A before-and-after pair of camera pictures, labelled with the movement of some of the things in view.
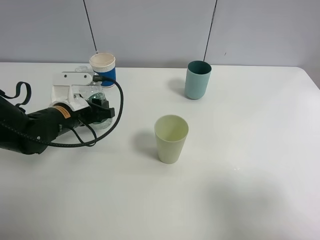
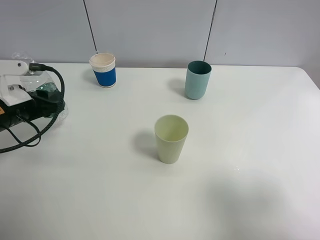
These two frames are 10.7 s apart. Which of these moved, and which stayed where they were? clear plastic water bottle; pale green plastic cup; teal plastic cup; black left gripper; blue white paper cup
Moved: black left gripper; clear plastic water bottle
Stayed: teal plastic cup; pale green plastic cup; blue white paper cup
